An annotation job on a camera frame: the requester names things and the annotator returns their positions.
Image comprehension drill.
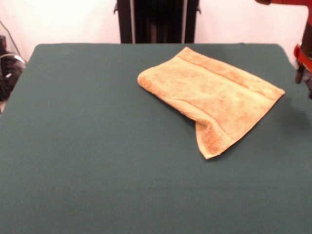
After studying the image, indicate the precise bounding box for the tan terry towel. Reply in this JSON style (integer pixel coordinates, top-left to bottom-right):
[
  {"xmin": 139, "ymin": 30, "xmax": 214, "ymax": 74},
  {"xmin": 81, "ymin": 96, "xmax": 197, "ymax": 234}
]
[{"xmin": 137, "ymin": 46, "xmax": 286, "ymax": 160}]

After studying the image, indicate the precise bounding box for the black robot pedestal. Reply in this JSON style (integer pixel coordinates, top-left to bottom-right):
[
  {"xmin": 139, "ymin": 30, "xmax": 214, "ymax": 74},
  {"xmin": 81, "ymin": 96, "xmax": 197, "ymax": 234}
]
[{"xmin": 113, "ymin": 0, "xmax": 202, "ymax": 44}]

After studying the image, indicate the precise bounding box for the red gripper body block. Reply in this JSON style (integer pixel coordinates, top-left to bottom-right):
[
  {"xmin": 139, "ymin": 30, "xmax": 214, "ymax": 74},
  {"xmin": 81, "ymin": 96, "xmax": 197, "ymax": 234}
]
[{"xmin": 293, "ymin": 43, "xmax": 312, "ymax": 74}]

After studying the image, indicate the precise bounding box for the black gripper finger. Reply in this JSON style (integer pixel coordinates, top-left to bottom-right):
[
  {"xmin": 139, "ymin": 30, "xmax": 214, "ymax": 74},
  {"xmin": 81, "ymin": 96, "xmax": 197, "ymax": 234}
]
[{"xmin": 295, "ymin": 63, "xmax": 305, "ymax": 84}]

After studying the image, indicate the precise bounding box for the dark green table cloth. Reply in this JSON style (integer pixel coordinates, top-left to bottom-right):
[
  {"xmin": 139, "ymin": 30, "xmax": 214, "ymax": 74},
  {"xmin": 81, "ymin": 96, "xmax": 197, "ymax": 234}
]
[{"xmin": 0, "ymin": 43, "xmax": 312, "ymax": 234}]

